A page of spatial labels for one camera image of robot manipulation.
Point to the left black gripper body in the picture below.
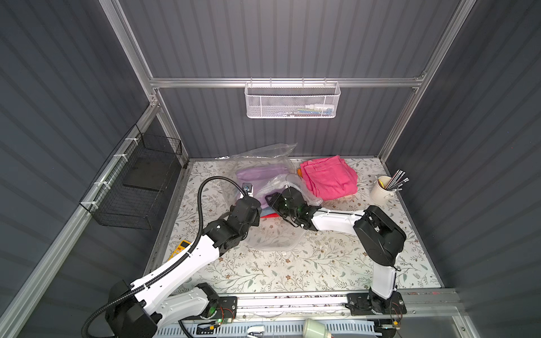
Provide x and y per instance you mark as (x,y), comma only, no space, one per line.
(248,200)

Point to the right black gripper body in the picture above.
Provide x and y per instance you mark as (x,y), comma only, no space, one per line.
(278,201)

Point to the clear plastic vacuum bag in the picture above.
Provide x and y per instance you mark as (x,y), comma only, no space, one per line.
(273,234)

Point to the pink cloth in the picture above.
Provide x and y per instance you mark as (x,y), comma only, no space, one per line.
(329,178)

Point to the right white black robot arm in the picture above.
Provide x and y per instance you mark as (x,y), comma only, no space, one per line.
(381,238)

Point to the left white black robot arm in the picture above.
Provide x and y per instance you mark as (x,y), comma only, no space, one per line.
(153,306)

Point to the folded red cloth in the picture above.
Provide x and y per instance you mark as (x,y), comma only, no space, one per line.
(269,215)

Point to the yellow object on mat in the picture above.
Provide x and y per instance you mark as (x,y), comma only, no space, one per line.
(183,245)

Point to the floral table mat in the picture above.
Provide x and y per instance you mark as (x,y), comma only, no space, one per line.
(311,261)

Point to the white pen cup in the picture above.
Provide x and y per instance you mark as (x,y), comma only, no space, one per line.
(379,195)

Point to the items in white basket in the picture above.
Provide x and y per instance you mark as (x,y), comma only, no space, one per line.
(317,110)

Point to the bundle of pens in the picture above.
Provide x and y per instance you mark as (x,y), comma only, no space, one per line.
(397,180)

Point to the pale green lamp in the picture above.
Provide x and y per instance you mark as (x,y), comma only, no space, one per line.
(315,329)

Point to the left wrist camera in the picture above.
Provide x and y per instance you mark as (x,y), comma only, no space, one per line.
(248,189)

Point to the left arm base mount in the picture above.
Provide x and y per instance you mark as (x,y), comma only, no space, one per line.
(203,309)

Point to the white wire mesh basket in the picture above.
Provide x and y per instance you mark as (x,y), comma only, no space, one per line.
(261,97)

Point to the black wire mesh basket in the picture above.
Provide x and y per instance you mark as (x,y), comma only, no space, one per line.
(136,192)

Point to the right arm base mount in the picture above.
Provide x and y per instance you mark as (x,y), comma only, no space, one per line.
(367,303)

